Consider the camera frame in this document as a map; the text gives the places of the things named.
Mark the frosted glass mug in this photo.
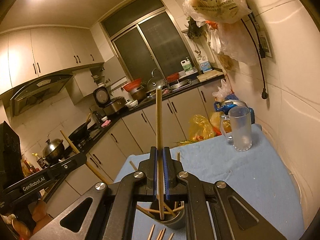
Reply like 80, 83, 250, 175
220, 106, 253, 152

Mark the white detergent bottle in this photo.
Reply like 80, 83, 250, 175
181, 57, 193, 74

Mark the dark cylindrical utensil holder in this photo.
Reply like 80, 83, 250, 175
149, 200, 185, 230

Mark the wooden cutting board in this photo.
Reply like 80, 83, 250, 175
197, 70, 223, 82

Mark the black wok with handle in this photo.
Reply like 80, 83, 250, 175
68, 113, 91, 142

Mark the kitchen faucet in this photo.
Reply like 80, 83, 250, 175
151, 68, 165, 88

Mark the steel pot with lid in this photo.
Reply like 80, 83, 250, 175
42, 139, 65, 164

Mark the blue label bottle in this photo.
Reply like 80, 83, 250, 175
198, 56, 213, 73

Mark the range hood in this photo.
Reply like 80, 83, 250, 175
10, 74, 73, 117

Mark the left hand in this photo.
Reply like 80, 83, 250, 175
11, 199, 53, 239

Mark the red basin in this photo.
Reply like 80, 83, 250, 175
123, 78, 142, 92

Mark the rice cooker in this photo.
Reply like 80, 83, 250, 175
93, 86, 126, 116

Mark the blue table cloth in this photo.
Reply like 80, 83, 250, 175
113, 123, 306, 240

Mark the large hanging plastic bag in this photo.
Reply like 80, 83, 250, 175
183, 0, 252, 24

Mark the yellow plastic bag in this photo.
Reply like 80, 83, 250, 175
188, 112, 223, 142

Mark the black power cable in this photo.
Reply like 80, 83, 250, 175
240, 17, 269, 100

